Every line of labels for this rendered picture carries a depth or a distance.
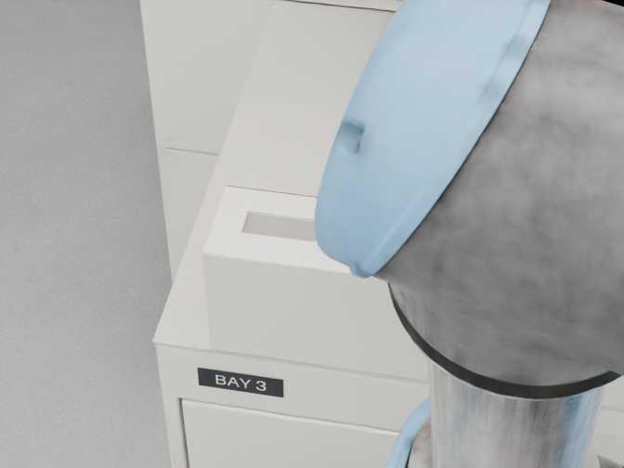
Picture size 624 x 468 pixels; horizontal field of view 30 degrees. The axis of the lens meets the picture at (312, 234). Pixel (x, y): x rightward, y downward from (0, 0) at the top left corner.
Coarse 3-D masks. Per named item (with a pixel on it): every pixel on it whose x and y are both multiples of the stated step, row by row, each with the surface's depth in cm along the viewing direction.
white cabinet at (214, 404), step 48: (192, 384) 121; (240, 384) 120; (288, 384) 119; (336, 384) 117; (384, 384) 116; (192, 432) 127; (240, 432) 126; (288, 432) 124; (336, 432) 122; (384, 432) 121
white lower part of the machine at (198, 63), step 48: (144, 0) 165; (192, 0) 164; (240, 0) 162; (288, 0) 162; (192, 48) 170; (240, 48) 168; (192, 96) 176; (240, 96) 174; (192, 144) 183; (192, 192) 190
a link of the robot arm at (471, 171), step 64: (448, 0) 37; (512, 0) 37; (576, 0) 38; (384, 64) 37; (448, 64) 36; (512, 64) 35; (576, 64) 35; (384, 128) 36; (448, 128) 35; (512, 128) 35; (576, 128) 34; (320, 192) 39; (384, 192) 37; (448, 192) 36; (512, 192) 35; (576, 192) 34; (384, 256) 38; (448, 256) 37; (512, 256) 36; (576, 256) 35; (448, 320) 41; (512, 320) 38; (576, 320) 36; (448, 384) 51; (512, 384) 43; (576, 384) 43; (448, 448) 59; (512, 448) 54; (576, 448) 56
